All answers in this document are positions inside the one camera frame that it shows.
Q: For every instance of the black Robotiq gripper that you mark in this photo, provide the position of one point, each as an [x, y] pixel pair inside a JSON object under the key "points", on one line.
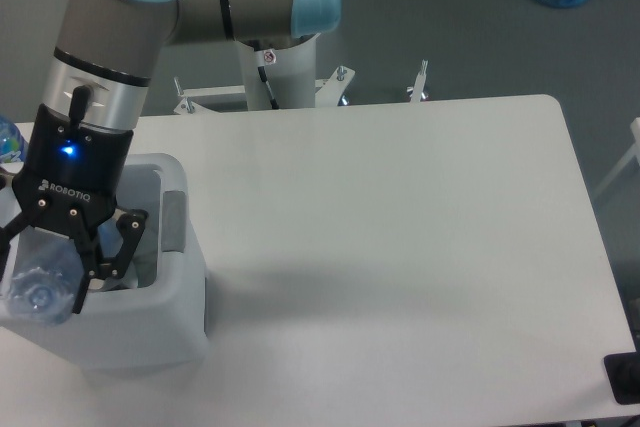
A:
{"points": [[67, 186]]}

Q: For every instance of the clear plastic water bottle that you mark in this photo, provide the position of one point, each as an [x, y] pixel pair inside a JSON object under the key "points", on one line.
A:
{"points": [[45, 279]]}

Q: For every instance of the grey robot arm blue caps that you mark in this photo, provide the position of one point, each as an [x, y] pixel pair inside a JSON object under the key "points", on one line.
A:
{"points": [[106, 52]]}

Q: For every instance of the white plastic trash can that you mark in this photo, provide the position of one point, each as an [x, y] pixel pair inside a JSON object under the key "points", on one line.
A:
{"points": [[155, 315]]}

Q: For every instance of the blue labelled bottle at edge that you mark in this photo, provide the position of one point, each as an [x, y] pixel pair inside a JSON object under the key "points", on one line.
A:
{"points": [[13, 144]]}

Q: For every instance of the black device at table corner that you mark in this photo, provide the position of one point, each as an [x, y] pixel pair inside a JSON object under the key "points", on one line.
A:
{"points": [[623, 373]]}

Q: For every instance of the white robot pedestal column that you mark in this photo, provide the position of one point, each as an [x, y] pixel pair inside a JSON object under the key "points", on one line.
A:
{"points": [[281, 57]]}

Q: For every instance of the white pedestal base frame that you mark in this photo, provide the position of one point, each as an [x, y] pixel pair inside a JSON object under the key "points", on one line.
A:
{"points": [[259, 95]]}

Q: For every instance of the white frame at right edge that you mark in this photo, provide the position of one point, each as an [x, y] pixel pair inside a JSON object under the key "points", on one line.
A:
{"points": [[622, 166]]}

